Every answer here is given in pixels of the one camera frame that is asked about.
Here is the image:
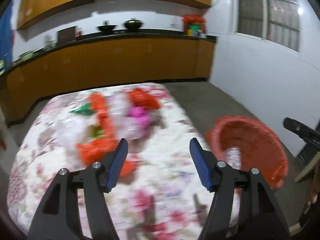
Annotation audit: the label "large red plastic bag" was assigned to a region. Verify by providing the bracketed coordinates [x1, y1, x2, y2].
[76, 137, 135, 178]

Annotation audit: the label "clear bubble wrap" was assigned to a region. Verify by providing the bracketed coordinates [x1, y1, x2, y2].
[56, 115, 88, 155]

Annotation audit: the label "clear white plastic bag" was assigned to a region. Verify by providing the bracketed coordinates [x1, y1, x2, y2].
[109, 93, 162, 141]

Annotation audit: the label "pink plastic bag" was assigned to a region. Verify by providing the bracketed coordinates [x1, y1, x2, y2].
[129, 107, 151, 129]

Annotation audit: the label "small red plastic bag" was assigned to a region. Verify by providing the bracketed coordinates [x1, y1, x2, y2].
[127, 88, 160, 111]

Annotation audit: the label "knotted red plastic bag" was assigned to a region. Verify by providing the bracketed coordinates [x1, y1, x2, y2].
[89, 92, 116, 141]

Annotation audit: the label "red trash basket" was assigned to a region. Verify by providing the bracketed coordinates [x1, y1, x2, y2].
[206, 116, 289, 191]

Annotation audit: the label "person's right hand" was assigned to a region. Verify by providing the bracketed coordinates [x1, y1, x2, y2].
[307, 163, 320, 204]

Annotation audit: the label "olive green plastic wrapper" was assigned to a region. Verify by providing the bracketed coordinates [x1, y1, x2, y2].
[88, 125, 104, 139]

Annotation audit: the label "floral tablecloth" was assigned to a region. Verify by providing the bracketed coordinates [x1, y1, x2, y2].
[6, 82, 242, 240]

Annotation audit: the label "green plastic bag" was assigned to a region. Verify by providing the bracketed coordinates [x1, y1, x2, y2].
[71, 103, 95, 116]

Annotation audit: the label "barred window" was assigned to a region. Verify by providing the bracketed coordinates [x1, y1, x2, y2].
[237, 0, 300, 51]

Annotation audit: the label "yellow detergent bottle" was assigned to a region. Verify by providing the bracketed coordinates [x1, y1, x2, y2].
[0, 60, 5, 75]

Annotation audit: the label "lower wooden cabinets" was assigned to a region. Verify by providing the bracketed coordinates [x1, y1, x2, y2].
[1, 38, 215, 123]

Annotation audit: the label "green basin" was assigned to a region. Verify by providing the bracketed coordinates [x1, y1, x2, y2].
[19, 50, 34, 62]

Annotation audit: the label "glass jar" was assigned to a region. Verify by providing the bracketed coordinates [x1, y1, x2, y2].
[44, 34, 54, 50]

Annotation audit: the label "black countertop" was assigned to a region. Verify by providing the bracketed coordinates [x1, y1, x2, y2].
[1, 29, 218, 79]

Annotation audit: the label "dark cutting board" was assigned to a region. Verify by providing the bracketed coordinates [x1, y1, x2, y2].
[56, 26, 76, 46]

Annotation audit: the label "blue cloth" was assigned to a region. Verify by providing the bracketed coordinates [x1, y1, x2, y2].
[0, 1, 14, 64]

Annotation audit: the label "black wok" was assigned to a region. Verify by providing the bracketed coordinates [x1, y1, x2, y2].
[97, 21, 117, 35]

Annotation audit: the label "black lidded pot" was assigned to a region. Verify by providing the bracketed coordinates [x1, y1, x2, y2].
[123, 18, 144, 32]

